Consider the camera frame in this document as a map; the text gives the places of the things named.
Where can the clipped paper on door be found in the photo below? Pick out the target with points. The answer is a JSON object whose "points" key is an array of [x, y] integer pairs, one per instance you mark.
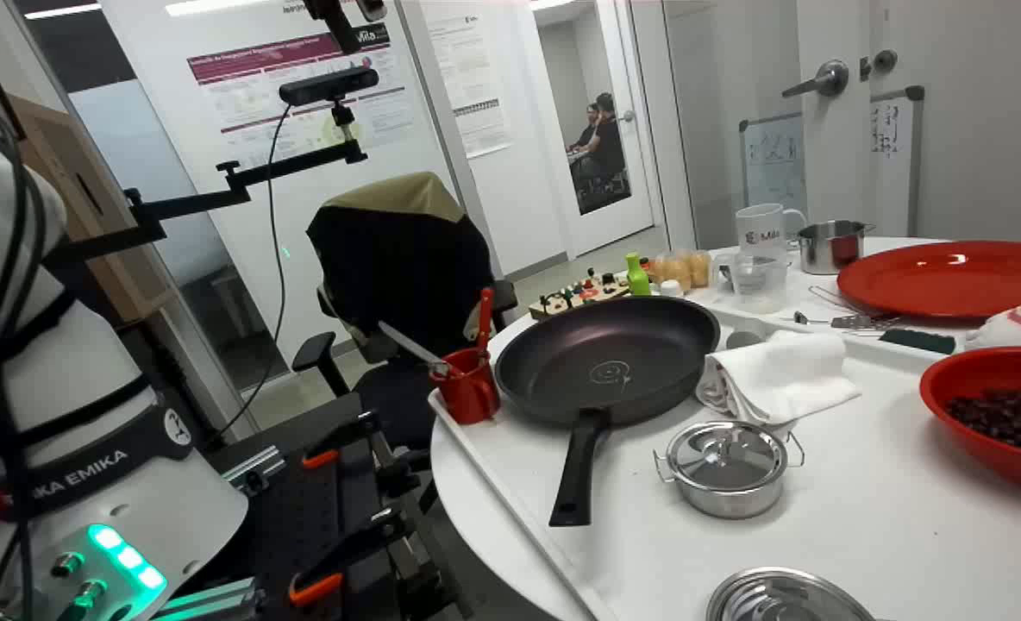
{"points": [[890, 161]]}

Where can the small dark rectangular block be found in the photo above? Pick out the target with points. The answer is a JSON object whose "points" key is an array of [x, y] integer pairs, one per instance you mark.
{"points": [[920, 340]]}

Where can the plain white door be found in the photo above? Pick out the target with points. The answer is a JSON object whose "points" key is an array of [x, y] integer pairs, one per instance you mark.
{"points": [[972, 116]]}

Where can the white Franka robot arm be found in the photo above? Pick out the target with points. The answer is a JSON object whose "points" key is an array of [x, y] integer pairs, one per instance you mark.
{"points": [[40, 368]]}

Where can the flat steel lid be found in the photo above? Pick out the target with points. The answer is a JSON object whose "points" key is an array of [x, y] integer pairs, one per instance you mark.
{"points": [[787, 598]]}

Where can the red cup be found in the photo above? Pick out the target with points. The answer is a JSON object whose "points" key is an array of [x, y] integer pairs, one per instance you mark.
{"points": [[464, 384]]}

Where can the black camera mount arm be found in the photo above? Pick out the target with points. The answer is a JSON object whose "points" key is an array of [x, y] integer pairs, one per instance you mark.
{"points": [[248, 174]]}

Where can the brown cardboard box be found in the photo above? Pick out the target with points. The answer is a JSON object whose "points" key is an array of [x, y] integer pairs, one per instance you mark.
{"points": [[86, 195]]}

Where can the black office chair beige top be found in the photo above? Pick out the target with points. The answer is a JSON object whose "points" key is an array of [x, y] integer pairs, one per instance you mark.
{"points": [[402, 262]]}

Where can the black stereo camera bar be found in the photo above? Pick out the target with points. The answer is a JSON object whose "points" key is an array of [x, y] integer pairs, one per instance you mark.
{"points": [[325, 88]]}

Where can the clear glass cup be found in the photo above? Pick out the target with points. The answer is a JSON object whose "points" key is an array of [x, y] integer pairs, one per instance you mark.
{"points": [[756, 278]]}

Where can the small grey round object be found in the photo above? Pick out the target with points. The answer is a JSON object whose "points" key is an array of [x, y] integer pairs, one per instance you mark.
{"points": [[744, 337]]}

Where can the toy sushi board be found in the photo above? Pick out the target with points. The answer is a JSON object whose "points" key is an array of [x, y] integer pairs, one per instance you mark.
{"points": [[581, 294]]}

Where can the black frying pan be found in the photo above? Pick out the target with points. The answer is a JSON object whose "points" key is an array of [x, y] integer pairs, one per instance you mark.
{"points": [[610, 358]]}

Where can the silver deadbolt knob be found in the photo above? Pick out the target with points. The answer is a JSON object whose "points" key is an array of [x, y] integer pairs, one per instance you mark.
{"points": [[879, 62]]}

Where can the steel cup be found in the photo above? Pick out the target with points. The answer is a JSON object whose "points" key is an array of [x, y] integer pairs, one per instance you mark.
{"points": [[826, 245]]}

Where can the red plate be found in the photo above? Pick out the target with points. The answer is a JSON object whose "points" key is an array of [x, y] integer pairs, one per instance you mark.
{"points": [[946, 282]]}

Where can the person behind door window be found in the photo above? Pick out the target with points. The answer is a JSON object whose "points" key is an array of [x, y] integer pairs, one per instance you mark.
{"points": [[601, 149]]}

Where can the white mug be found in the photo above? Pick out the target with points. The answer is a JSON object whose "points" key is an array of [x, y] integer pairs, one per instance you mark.
{"points": [[764, 230]]}

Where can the white paper notice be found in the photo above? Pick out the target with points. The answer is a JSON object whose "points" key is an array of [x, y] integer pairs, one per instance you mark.
{"points": [[472, 69]]}

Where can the red bowl of beans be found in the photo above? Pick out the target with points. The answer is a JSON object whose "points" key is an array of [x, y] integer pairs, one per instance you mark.
{"points": [[995, 418]]}

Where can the white poster purple band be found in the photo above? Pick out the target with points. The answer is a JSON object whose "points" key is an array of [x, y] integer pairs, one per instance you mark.
{"points": [[270, 55]]}

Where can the black robot bench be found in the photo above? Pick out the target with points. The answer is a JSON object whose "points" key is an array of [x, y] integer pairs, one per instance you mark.
{"points": [[304, 519]]}

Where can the white cloth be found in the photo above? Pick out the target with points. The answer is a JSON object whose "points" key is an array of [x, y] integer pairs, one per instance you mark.
{"points": [[787, 368]]}

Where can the red spatula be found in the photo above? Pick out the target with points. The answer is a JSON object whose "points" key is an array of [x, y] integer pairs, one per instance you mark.
{"points": [[485, 320]]}

